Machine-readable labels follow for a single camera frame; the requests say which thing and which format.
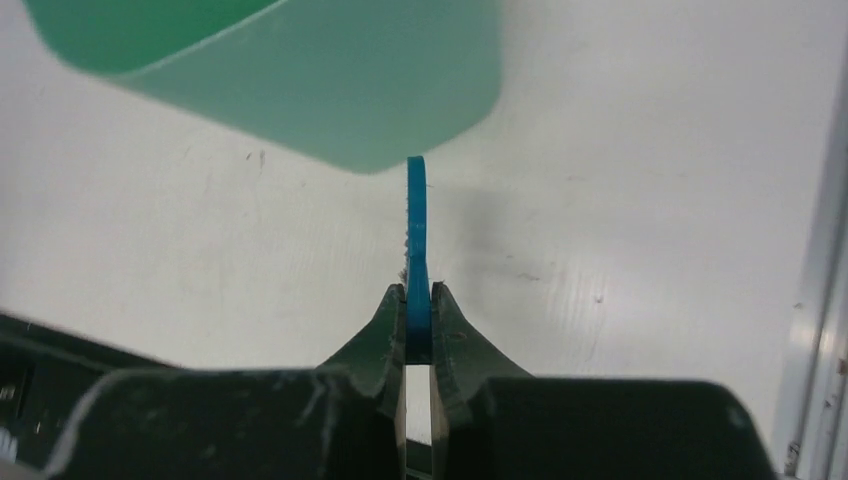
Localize black table edge rail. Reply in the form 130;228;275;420
1;313;168;469

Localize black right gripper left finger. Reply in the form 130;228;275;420
43;285;406;479

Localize green plastic bin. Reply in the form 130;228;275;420
25;0;502;173

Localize blue hand brush black bristles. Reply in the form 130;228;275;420
404;156;432;365

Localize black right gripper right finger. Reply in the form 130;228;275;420
430;282;775;479

